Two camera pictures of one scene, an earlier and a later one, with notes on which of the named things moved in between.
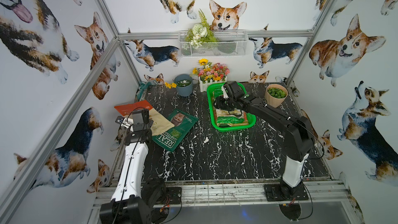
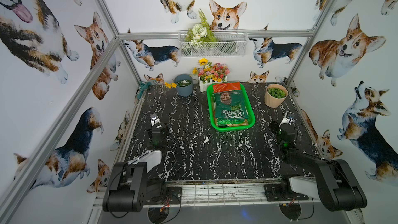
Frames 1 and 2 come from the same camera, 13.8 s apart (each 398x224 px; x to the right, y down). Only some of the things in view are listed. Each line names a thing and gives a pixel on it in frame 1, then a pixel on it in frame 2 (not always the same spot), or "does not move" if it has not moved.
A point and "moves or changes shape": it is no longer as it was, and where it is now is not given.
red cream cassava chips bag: x=160 y=123 moves or changes shape
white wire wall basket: x=230 y=44 does not move
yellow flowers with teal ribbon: x=142 y=84 does not move
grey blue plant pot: x=184 y=84 does not move
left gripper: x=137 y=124 → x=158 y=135
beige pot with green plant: x=275 y=95 does not move
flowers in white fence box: x=209 y=73 does not move
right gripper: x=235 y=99 → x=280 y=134
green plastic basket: x=251 y=117 does not move
